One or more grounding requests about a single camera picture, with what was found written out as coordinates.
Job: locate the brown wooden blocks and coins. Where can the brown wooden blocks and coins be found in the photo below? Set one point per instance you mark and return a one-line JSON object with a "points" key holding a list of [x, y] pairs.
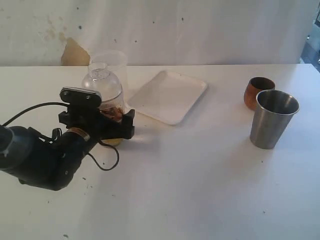
{"points": [[114, 113]]}

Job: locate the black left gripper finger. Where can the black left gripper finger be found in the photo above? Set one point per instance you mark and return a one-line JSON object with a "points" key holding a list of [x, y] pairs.
{"points": [[127, 124]]}

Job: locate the translucent white plastic container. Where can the translucent white plastic container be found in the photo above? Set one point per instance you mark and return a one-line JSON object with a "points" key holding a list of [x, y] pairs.
{"points": [[117, 63]]}

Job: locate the clear plastic shaker cup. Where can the clear plastic shaker cup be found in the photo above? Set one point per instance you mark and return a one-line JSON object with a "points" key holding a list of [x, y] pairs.
{"points": [[117, 102]]}

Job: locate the white rectangular tray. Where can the white rectangular tray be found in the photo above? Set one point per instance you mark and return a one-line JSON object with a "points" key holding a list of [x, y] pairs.
{"points": [[168, 96]]}

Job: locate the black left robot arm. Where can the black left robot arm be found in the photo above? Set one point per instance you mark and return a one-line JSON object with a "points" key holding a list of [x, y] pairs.
{"points": [[51, 162]]}

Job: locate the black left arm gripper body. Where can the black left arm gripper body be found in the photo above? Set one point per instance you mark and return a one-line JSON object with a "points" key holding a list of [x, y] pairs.
{"points": [[91, 121]]}

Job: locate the stainless steel cup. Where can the stainless steel cup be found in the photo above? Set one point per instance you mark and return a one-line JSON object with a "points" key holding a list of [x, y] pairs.
{"points": [[274, 110]]}

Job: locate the round brown wooden cup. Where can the round brown wooden cup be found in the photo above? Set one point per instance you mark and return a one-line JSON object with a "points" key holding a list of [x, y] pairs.
{"points": [[256, 85]]}

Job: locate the clear domed shaker lid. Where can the clear domed shaker lid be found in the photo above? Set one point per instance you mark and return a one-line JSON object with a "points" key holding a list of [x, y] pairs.
{"points": [[100, 78]]}

